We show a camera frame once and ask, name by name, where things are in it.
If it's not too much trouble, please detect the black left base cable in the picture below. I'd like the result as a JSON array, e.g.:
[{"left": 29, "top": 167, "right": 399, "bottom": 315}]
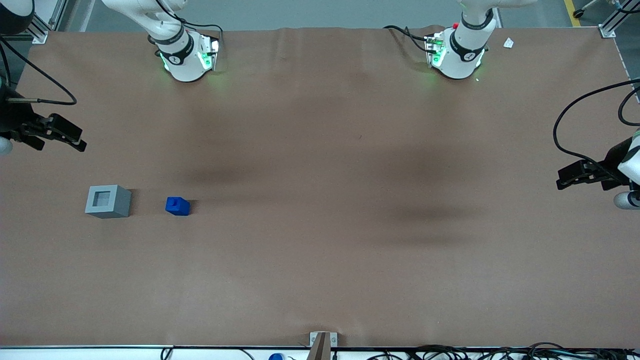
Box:
[{"left": 383, "top": 25, "right": 432, "bottom": 54}]

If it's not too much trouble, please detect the aluminium frame profile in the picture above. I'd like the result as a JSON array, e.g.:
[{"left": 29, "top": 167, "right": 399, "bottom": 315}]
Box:
[
  {"left": 599, "top": 0, "right": 640, "bottom": 39},
  {"left": 22, "top": 0, "right": 68, "bottom": 45}
]

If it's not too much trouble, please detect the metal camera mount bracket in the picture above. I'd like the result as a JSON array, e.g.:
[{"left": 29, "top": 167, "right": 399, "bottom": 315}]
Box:
[{"left": 309, "top": 331, "right": 338, "bottom": 360}]

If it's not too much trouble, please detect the blue plastic part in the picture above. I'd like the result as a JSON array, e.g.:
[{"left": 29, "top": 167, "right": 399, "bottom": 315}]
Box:
[{"left": 165, "top": 196, "right": 191, "bottom": 217}]

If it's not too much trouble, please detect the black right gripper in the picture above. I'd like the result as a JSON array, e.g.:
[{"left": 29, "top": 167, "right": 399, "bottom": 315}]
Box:
[{"left": 0, "top": 85, "right": 87, "bottom": 152}]

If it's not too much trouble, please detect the gray cube base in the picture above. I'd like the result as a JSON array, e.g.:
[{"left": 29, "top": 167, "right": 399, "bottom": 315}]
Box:
[{"left": 84, "top": 184, "right": 132, "bottom": 219}]

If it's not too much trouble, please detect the long black left wrist cable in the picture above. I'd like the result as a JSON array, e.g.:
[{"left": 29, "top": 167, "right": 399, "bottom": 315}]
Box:
[{"left": 552, "top": 78, "right": 640, "bottom": 168}]

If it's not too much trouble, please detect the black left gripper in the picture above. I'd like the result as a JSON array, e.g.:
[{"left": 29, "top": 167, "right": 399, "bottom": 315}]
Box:
[{"left": 556, "top": 137, "right": 633, "bottom": 191}]

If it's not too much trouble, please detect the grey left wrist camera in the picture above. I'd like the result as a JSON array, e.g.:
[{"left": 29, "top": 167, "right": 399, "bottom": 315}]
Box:
[{"left": 614, "top": 190, "right": 640, "bottom": 210}]

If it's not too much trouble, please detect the short black cable loop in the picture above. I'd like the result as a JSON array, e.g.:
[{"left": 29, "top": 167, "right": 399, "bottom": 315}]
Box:
[{"left": 618, "top": 87, "right": 640, "bottom": 127}]

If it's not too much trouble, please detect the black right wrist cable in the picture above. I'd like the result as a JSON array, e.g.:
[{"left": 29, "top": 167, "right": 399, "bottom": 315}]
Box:
[{"left": 0, "top": 36, "right": 78, "bottom": 106}]

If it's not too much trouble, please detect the black cable tangle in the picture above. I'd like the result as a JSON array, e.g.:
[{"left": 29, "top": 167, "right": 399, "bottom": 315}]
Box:
[{"left": 367, "top": 342, "right": 640, "bottom": 360}]

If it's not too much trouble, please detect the brown table cover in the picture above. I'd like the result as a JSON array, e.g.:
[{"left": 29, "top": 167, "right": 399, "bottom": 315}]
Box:
[{"left": 0, "top": 26, "right": 640, "bottom": 349}]

